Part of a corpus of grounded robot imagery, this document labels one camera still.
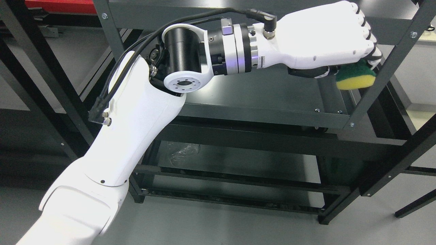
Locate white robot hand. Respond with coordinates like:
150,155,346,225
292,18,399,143
253,1,382,70

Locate green yellow sponge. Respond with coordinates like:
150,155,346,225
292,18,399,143
336,59,376,90

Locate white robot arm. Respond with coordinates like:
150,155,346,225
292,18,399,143
18,8,277,245

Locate dark metal shelf rack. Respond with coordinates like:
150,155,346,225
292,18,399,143
1,0,435,224

